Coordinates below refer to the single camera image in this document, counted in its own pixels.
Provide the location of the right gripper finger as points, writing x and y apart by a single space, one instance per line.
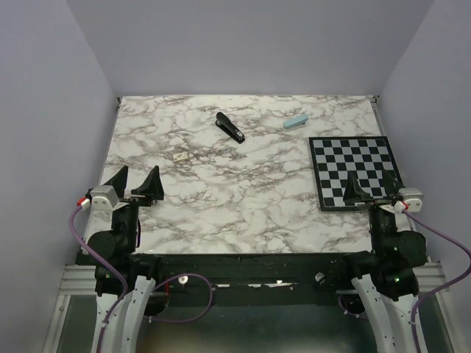
353 192
391 185

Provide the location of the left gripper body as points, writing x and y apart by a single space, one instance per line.
132 204

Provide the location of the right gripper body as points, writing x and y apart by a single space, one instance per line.
382 207

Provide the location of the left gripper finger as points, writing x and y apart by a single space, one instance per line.
115 187
151 190

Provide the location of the small cardboard staple box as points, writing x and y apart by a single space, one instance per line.
179 157

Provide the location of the light blue stapler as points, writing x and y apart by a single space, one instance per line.
295 122

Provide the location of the black stapler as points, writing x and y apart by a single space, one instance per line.
225 124

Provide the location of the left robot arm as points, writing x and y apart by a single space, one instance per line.
124 279

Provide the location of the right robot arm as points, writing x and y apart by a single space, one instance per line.
384 278

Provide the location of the black and white chessboard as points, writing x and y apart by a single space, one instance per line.
334 157

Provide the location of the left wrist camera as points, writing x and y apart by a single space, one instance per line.
100 198

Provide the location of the aluminium frame rail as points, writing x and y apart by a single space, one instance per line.
77 280

